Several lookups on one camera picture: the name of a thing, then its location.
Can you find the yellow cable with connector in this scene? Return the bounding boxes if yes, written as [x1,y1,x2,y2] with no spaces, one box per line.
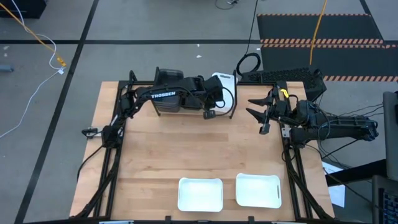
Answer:
[0,2,67,68]

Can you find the white cable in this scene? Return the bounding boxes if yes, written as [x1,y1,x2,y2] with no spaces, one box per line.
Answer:
[0,0,65,138]

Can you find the white plastic basket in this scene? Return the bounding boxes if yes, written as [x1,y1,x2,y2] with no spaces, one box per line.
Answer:
[235,172,282,209]
[177,177,224,213]
[211,72,238,116]

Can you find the long yellow cable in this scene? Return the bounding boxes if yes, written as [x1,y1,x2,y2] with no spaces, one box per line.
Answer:
[310,0,328,65]

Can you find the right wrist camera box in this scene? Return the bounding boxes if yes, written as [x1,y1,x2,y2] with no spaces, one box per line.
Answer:
[275,100,289,118]

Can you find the thick black coiled cable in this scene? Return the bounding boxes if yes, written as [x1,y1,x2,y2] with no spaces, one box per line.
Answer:
[236,0,261,76]

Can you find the black aluminium table frame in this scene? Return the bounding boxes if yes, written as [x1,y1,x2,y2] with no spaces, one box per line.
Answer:
[73,70,335,223]

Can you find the black slanted bar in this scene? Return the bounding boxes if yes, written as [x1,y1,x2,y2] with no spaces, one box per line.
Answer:
[325,159,388,187]

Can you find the thin black cable loop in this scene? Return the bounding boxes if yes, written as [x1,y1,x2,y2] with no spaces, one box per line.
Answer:
[214,0,239,10]

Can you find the gray computer monitor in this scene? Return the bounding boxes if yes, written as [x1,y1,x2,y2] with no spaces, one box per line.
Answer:
[382,91,398,181]

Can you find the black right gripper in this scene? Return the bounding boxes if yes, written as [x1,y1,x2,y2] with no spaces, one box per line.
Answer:
[246,86,298,135]

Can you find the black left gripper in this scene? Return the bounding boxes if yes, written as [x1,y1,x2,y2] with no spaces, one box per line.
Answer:
[198,74,225,121]

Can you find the white paper sheet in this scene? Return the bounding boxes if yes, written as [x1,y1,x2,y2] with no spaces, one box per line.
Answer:
[322,161,346,208]

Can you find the black mat orange striped edge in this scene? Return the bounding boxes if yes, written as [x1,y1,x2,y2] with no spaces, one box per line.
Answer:
[260,43,398,83]
[256,13,384,44]

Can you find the black box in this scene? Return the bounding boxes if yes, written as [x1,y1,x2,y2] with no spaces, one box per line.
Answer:
[0,0,47,19]

